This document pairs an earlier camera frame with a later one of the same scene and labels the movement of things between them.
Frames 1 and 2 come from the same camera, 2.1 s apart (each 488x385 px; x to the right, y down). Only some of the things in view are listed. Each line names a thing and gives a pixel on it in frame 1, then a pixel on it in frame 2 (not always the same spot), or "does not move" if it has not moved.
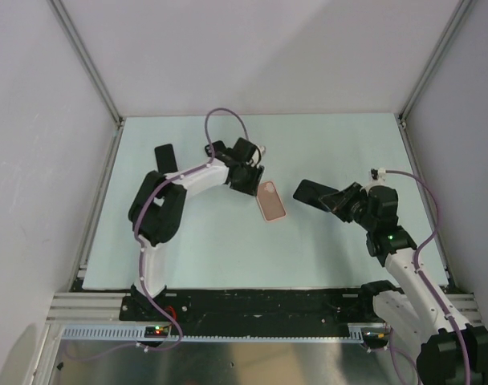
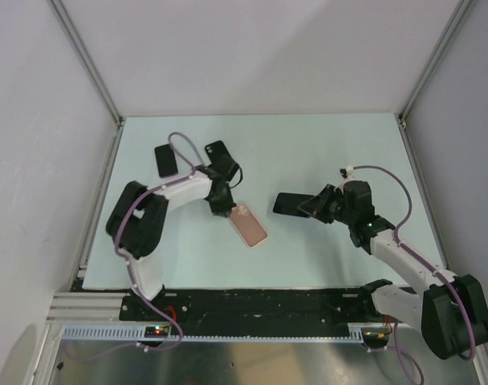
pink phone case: [270, 201] -> [247, 225]
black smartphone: [310, 192] -> [288, 203]
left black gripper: [250, 187] -> [224, 209]
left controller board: [156, 331] does not move
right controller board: [375, 337] does not move
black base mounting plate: [251, 307] does not move
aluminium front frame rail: [107, 307] does not move
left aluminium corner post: [93, 73] does not move
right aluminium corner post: [455, 20] does not move
